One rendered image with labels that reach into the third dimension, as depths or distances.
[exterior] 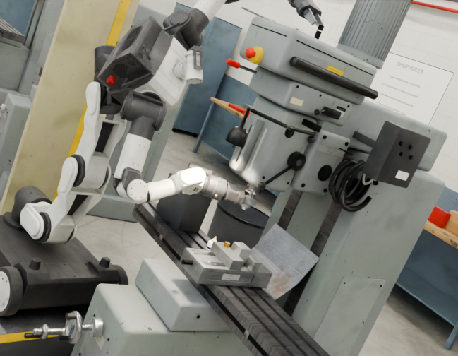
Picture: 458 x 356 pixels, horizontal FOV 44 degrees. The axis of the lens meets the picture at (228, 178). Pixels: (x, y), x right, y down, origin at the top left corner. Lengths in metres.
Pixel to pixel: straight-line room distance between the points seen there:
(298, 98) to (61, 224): 1.23
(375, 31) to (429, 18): 5.10
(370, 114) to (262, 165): 0.51
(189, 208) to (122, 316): 0.62
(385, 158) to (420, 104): 4.95
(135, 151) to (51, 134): 1.71
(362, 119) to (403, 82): 4.94
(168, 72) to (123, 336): 0.97
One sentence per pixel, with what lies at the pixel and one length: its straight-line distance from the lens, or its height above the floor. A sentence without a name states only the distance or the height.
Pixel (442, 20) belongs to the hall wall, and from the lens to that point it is 7.24.
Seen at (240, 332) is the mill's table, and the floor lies 0.87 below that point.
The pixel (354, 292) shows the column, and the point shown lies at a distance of 2.59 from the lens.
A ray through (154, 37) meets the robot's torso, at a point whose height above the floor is 1.68.
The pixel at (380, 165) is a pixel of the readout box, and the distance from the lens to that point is 2.08.
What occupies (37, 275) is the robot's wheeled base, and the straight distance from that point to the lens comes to 2.49.
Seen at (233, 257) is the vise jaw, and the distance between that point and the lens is 2.16.
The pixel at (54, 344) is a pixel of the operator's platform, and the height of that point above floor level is 0.32.
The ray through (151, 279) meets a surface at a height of 0.81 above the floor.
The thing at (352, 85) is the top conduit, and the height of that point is 1.79.
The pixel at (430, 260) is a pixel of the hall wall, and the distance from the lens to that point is 6.60.
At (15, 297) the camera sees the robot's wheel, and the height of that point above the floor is 0.53.
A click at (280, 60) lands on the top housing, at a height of 1.78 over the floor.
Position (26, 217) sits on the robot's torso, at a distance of 2.77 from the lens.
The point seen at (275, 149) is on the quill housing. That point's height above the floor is 1.47.
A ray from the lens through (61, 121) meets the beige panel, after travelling 3.68.
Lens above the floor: 1.78
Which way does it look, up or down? 13 degrees down
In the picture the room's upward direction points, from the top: 23 degrees clockwise
